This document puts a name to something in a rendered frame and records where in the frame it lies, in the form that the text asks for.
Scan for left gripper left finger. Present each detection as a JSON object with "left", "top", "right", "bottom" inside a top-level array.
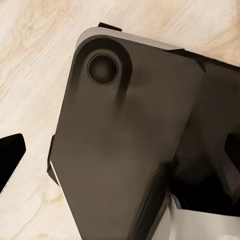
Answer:
[{"left": 0, "top": 133, "right": 26, "bottom": 193}]

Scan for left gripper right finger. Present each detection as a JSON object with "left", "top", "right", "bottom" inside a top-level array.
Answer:
[{"left": 224, "top": 133, "right": 240, "bottom": 173}]

